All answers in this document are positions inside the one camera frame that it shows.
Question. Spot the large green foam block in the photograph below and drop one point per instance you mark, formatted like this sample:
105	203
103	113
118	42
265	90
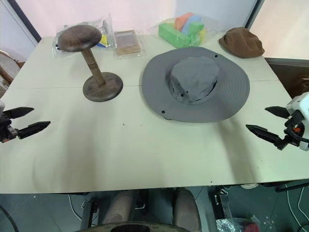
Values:
173	33

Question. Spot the wooden box in clear wrap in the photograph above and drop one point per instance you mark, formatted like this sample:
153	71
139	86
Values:
127	42

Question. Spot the dark slanted frame post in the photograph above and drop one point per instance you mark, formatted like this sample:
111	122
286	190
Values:
253	13
25	20

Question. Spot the clear bag of colourful items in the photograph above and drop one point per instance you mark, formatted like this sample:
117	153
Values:
106	31

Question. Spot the wicker chair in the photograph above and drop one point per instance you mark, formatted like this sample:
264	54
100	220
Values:
8	65

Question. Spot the dark wooden hat stand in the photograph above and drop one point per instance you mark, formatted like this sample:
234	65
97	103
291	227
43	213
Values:
95	72

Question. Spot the yellow foam block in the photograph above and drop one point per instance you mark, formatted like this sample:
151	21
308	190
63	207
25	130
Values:
203	35

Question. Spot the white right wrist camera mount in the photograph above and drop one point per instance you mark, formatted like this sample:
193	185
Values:
300	102

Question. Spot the dark rounded leg shape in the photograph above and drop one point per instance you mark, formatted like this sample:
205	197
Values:
119	207
186	207

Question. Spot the orange foam block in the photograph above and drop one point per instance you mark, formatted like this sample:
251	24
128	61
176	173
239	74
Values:
182	20

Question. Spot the brown cap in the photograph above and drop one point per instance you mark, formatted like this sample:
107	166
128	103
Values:
243	43

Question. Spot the grey wide-brim bucket hat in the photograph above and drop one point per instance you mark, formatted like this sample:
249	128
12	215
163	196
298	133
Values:
193	79

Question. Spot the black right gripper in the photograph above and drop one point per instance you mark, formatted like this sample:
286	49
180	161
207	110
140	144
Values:
295	129

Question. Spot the blue foam block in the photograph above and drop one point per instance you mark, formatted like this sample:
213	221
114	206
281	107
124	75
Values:
192	23

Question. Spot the black metal table leg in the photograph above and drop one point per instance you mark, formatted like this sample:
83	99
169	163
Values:
222	203
90	212

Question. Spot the brown wooden cabinet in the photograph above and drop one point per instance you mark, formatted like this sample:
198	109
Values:
289	75

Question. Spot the clear bag of foam blocks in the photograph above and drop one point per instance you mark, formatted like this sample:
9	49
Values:
212	26

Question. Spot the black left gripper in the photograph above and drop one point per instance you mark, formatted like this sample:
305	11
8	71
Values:
6	131

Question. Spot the clear bag with red item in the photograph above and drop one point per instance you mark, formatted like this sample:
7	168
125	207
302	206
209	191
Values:
236	224

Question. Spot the black bar under table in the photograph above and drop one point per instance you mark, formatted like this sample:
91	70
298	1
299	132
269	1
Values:
292	186

